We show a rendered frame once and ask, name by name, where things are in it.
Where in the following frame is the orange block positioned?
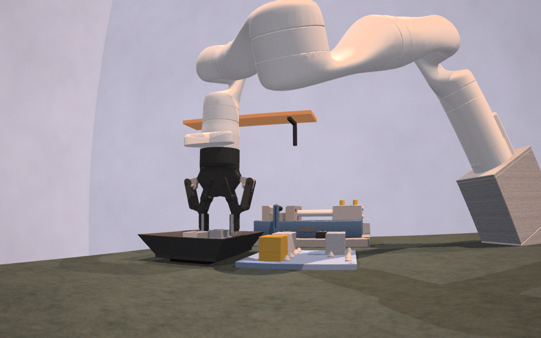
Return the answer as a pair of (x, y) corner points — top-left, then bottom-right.
(259, 235), (288, 262)

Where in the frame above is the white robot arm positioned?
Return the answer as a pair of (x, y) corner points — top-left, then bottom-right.
(184, 0), (515, 174)

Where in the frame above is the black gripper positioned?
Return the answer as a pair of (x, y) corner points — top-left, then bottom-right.
(184, 147), (256, 235)

